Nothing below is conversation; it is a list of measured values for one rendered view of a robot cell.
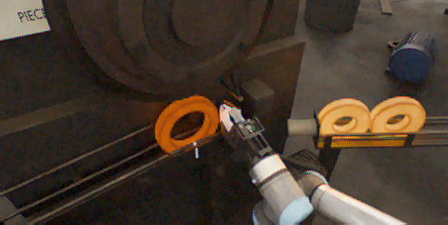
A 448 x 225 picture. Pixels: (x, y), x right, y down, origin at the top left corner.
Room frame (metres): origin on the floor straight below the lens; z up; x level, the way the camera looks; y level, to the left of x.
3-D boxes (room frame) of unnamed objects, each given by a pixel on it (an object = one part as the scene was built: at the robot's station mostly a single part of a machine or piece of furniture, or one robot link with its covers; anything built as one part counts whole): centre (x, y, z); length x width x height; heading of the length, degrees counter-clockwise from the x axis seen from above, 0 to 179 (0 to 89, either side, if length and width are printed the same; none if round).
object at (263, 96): (0.70, -0.10, 0.68); 0.11 x 0.08 x 0.24; 31
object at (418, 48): (2.08, -1.63, 0.17); 0.57 x 0.31 x 0.34; 141
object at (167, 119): (0.58, 0.10, 0.75); 0.18 x 0.03 x 0.18; 121
